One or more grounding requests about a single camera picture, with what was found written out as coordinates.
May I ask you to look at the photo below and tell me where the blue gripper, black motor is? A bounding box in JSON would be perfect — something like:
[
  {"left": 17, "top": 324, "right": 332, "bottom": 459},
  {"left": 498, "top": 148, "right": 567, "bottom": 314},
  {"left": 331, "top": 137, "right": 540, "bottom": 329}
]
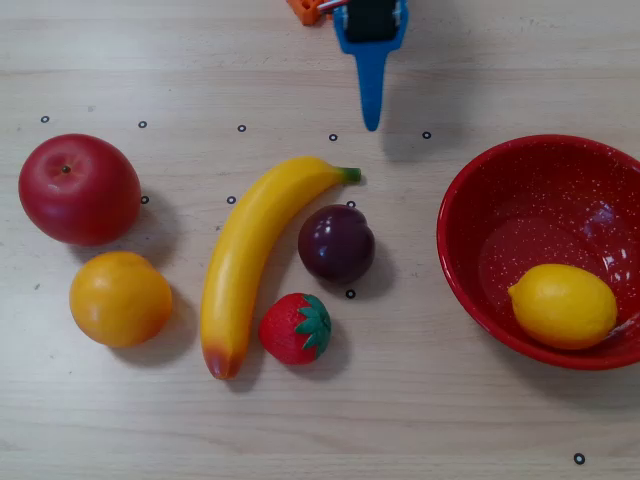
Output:
[{"left": 333, "top": 0, "right": 410, "bottom": 133}]

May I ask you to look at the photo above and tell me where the yellow plastic lemon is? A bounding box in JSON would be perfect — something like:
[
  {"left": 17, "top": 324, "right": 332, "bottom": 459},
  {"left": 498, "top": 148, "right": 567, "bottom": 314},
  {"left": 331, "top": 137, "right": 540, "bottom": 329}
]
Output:
[{"left": 507, "top": 263, "right": 620, "bottom": 351}]

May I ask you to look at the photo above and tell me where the red speckled bowl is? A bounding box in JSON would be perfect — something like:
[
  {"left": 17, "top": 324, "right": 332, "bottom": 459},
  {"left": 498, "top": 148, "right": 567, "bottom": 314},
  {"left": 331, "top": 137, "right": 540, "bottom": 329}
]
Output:
[{"left": 435, "top": 133, "right": 640, "bottom": 372}]

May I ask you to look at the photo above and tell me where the dark purple plastic plum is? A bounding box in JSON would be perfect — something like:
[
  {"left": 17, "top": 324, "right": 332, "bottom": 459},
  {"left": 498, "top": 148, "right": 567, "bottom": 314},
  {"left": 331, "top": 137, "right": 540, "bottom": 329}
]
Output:
[{"left": 297, "top": 203, "right": 377, "bottom": 284}]

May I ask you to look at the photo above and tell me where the yellow plastic banana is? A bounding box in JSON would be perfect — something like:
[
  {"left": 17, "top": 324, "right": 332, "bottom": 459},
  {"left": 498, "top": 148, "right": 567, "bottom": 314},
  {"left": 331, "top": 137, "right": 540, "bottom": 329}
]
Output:
[{"left": 199, "top": 155, "right": 363, "bottom": 381}]

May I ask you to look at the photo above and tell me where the red plastic strawberry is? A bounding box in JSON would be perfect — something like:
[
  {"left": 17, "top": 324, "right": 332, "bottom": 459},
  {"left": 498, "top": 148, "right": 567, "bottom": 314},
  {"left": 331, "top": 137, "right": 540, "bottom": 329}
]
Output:
[{"left": 257, "top": 292, "right": 333, "bottom": 366}]

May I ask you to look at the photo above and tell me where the red plastic apple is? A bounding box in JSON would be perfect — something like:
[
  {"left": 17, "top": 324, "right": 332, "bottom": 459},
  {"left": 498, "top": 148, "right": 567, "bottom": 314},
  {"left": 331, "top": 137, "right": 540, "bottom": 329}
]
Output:
[{"left": 17, "top": 132, "right": 143, "bottom": 247}]

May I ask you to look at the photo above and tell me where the plastic orange fruit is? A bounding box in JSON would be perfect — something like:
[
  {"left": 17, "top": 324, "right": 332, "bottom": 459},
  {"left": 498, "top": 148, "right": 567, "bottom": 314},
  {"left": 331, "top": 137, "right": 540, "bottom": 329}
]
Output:
[{"left": 68, "top": 250, "right": 174, "bottom": 349}]

